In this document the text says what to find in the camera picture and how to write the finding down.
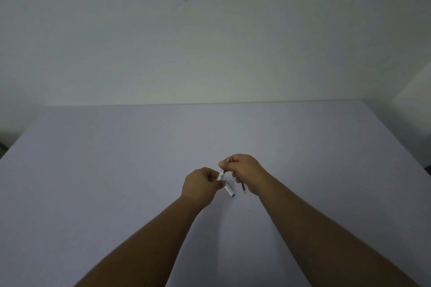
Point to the person's right forearm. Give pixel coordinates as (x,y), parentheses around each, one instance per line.
(320,243)

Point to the person's right hand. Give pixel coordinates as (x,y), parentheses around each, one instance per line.
(249,172)

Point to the person's left forearm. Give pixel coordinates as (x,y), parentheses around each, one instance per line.
(144,249)

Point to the pale grey table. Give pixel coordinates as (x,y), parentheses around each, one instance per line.
(101,179)

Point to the thin pen refill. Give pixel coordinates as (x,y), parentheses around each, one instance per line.
(243,189)

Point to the white pen cap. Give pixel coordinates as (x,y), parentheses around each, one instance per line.
(229,190)

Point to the person's left hand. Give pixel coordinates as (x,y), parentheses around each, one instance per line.
(200,189)

